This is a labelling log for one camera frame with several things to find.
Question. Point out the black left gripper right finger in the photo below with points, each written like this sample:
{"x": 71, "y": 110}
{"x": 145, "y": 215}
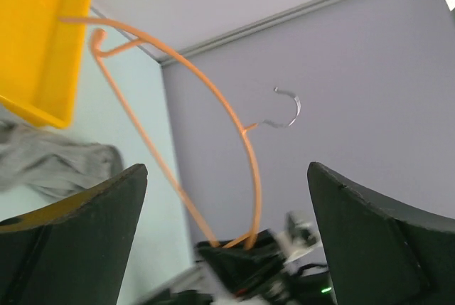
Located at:
{"x": 380, "y": 250}

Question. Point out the grey tank top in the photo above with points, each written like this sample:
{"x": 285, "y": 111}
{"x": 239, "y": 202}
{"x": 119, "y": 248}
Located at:
{"x": 52, "y": 164}

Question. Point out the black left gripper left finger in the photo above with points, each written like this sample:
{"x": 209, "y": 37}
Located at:
{"x": 74, "y": 251}

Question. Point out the yellow plastic tray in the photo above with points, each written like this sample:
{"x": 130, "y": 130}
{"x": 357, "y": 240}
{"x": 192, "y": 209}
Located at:
{"x": 40, "y": 59}

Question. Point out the aluminium frame rail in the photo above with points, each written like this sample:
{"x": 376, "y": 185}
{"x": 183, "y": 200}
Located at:
{"x": 257, "y": 26}

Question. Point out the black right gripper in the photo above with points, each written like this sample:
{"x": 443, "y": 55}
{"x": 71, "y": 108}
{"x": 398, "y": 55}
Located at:
{"x": 260, "y": 272}

